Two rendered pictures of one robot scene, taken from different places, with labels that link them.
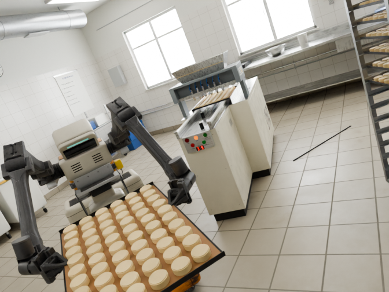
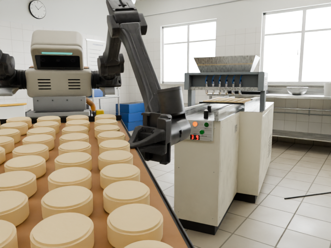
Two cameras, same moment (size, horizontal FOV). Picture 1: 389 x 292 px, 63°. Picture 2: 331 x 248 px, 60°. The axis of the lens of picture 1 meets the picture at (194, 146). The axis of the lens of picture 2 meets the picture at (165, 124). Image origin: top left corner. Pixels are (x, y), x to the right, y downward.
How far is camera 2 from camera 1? 0.63 m
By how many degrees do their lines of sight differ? 7
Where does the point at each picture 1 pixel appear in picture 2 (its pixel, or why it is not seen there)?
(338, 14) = not seen: outside the picture
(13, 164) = not seen: outside the picture
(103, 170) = (74, 102)
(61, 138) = (40, 39)
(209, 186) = (187, 184)
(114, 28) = (155, 20)
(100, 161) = (75, 90)
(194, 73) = (217, 66)
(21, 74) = (59, 24)
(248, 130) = (249, 145)
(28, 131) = not seen: hidden behind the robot
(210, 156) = (202, 151)
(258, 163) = (247, 184)
